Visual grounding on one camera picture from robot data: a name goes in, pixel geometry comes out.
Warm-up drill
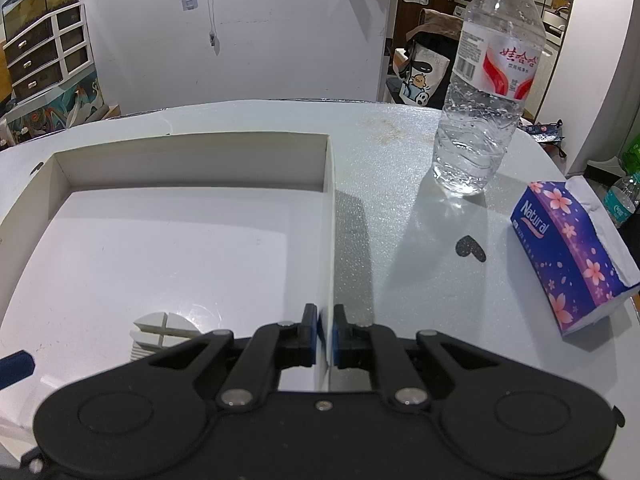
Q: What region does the green plastic bag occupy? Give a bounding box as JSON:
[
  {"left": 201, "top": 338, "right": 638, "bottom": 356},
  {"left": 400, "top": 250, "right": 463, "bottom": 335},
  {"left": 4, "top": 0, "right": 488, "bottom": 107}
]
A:
[{"left": 620, "top": 134, "right": 640, "bottom": 174}]

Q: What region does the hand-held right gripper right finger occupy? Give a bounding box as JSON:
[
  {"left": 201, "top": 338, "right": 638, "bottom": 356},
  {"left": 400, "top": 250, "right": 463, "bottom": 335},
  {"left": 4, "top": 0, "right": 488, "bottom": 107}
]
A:
[{"left": 332, "top": 304, "right": 497, "bottom": 412}]

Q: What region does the painted colourful panel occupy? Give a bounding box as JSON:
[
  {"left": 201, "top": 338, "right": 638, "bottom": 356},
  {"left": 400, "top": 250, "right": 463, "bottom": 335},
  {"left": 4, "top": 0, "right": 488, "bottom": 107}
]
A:
[{"left": 0, "top": 82, "right": 106, "bottom": 142}]

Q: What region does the cartoon print tote bag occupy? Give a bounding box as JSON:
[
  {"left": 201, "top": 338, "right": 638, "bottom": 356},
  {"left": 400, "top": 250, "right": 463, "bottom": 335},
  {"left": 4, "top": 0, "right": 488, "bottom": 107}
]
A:
[{"left": 394, "top": 42, "right": 449, "bottom": 107}]

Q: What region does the shallow white cardboard box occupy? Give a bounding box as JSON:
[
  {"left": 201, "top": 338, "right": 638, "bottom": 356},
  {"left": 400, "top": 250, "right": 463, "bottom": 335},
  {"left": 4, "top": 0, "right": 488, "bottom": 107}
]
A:
[{"left": 0, "top": 132, "right": 335, "bottom": 456}]

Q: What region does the white drawer cabinet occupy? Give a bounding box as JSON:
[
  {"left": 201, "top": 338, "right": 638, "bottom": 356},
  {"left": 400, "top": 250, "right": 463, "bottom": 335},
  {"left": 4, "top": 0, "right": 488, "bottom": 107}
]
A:
[{"left": 2, "top": 2, "right": 94, "bottom": 106}]

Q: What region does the blue printed packet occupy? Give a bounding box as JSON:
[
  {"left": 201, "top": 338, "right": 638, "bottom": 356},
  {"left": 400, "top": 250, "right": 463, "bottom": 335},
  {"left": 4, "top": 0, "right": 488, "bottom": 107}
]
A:
[{"left": 519, "top": 120, "right": 565, "bottom": 144}]

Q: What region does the purple floral tissue pack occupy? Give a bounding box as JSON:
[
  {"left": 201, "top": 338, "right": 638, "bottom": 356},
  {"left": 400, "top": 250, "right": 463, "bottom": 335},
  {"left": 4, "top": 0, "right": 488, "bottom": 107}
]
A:
[{"left": 510, "top": 176, "right": 640, "bottom": 337}]

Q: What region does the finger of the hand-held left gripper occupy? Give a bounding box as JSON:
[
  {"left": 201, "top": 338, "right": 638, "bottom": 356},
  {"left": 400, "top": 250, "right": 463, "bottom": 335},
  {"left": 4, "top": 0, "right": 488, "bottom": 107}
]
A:
[{"left": 0, "top": 351, "right": 35, "bottom": 391}]

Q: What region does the hanging white cable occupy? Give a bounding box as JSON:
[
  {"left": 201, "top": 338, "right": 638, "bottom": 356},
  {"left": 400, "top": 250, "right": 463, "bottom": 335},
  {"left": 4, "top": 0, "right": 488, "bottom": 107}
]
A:
[{"left": 202, "top": 0, "right": 221, "bottom": 57}]

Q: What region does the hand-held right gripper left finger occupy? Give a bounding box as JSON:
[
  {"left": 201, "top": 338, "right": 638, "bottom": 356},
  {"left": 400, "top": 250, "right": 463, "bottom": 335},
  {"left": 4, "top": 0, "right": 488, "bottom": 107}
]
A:
[{"left": 147, "top": 303, "right": 320, "bottom": 411}]

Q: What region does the black heart-shaped sticker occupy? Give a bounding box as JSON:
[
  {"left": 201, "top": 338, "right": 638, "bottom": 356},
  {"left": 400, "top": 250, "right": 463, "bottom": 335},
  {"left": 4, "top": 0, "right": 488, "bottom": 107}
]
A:
[{"left": 455, "top": 236, "right": 487, "bottom": 264}]

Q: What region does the green label water bottle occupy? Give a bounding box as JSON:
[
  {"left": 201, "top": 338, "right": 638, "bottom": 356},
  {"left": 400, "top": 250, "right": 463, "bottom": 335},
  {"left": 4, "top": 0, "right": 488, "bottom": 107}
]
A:
[{"left": 602, "top": 172, "right": 640, "bottom": 229}]

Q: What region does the brown cloth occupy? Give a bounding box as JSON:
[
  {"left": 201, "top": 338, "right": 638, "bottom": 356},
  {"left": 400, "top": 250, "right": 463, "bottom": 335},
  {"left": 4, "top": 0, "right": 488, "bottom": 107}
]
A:
[{"left": 419, "top": 8, "right": 464, "bottom": 42}]

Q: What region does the clear plastic water bottle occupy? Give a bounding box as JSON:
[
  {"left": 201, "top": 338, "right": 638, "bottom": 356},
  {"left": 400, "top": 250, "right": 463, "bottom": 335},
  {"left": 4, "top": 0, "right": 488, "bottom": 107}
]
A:
[{"left": 432, "top": 0, "right": 547, "bottom": 197}]

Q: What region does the white round slotted holder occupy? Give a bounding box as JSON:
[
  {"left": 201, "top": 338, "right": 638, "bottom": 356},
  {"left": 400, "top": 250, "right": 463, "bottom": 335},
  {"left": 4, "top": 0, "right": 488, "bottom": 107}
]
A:
[{"left": 129, "top": 311, "right": 200, "bottom": 361}]

